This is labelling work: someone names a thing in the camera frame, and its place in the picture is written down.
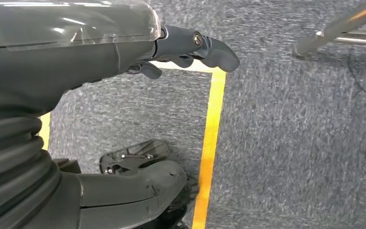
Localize black floor cables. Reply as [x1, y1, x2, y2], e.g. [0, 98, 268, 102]
[346, 52, 366, 97]

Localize stainless steel workbench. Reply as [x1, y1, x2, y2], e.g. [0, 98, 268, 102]
[293, 0, 366, 58]

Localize yellow floor tape square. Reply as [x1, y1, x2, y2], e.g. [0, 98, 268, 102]
[38, 59, 227, 229]

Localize black robot foot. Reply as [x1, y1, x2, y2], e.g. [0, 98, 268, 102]
[99, 138, 200, 229]

